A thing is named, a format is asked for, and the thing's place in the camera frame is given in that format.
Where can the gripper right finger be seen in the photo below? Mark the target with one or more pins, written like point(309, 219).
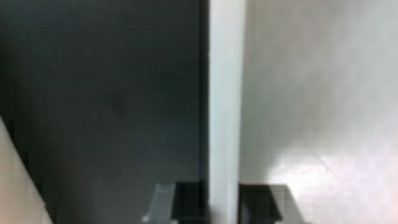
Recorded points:
point(268, 205)

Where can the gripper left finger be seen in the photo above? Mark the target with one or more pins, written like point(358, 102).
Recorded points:
point(179, 204)

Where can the white desk top tray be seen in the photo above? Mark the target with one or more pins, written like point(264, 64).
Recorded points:
point(305, 108)

